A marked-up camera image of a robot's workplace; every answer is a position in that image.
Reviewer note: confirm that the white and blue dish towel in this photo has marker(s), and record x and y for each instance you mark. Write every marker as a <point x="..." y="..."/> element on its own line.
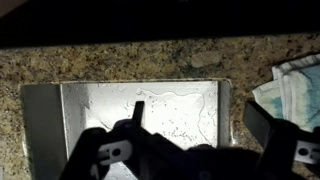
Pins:
<point x="294" y="92"/>

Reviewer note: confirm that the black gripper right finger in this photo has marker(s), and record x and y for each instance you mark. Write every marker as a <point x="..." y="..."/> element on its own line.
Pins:
<point x="258" y="121"/>

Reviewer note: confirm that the stainless steel sink basin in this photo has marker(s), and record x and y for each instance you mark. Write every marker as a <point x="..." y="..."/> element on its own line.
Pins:
<point x="188" y="113"/>

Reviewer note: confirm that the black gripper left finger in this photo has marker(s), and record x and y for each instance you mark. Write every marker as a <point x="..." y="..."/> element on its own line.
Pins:
<point x="138" y="113"/>

